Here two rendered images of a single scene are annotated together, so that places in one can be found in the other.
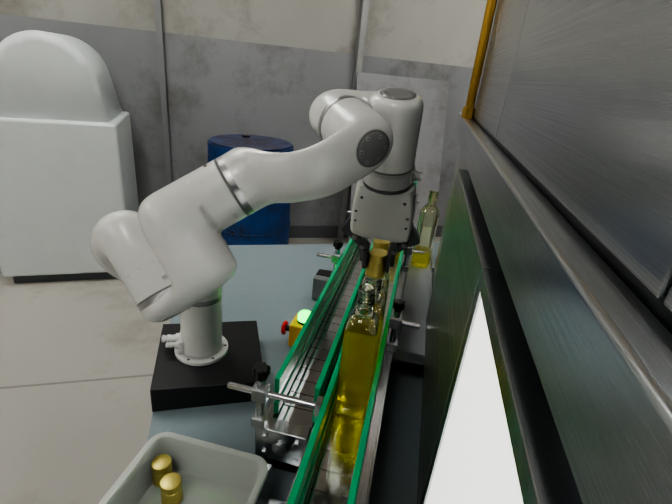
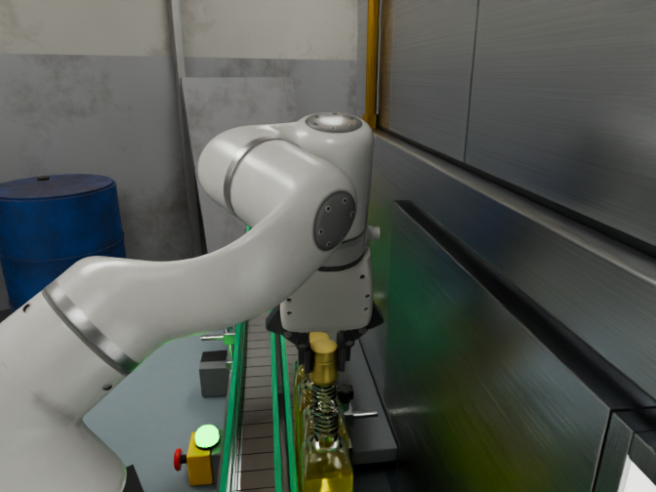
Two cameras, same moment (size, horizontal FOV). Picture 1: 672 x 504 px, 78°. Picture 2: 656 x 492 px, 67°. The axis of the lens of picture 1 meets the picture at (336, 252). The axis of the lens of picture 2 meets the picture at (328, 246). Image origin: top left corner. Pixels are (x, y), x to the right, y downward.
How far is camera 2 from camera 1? 0.20 m
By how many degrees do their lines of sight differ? 17
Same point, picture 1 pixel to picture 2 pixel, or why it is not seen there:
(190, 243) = (27, 475)
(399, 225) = (356, 307)
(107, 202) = not seen: outside the picture
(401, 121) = (351, 164)
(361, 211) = (298, 299)
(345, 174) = (299, 271)
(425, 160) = not seen: hidden behind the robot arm
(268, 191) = (165, 328)
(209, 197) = (51, 373)
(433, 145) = not seen: hidden behind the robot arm
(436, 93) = (280, 92)
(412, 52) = (242, 48)
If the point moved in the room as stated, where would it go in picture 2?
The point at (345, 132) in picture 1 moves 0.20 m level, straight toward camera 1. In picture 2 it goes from (291, 205) to (452, 365)
